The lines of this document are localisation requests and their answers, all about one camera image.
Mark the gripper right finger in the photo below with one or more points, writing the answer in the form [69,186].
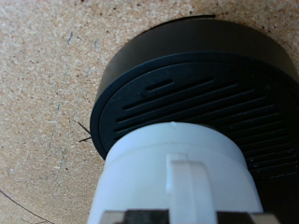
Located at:
[243,218]

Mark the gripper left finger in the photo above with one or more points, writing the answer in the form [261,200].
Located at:
[137,217]

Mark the white ceramic mug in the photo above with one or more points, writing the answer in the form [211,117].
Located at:
[140,180]

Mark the black Keurig coffee machine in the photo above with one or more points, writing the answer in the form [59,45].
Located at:
[202,87]

